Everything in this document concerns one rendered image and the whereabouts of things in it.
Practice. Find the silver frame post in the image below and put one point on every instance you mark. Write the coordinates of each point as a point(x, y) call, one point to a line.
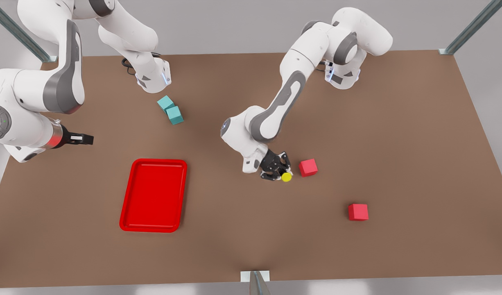
point(256, 282)
point(19, 30)
point(472, 28)

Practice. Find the small yellow cylinder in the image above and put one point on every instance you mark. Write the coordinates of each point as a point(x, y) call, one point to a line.
point(286, 177)

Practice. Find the red plastic tray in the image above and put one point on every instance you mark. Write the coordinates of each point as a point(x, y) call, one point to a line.
point(154, 195)

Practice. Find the red cube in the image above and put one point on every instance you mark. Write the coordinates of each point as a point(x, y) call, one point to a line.
point(308, 167)
point(358, 212)

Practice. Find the teal cube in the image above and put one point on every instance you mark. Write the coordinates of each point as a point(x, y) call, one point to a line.
point(175, 115)
point(166, 103)

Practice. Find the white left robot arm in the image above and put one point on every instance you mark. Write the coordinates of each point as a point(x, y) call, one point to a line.
point(283, 102)

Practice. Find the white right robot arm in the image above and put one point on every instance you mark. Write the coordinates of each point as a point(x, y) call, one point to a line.
point(62, 82)

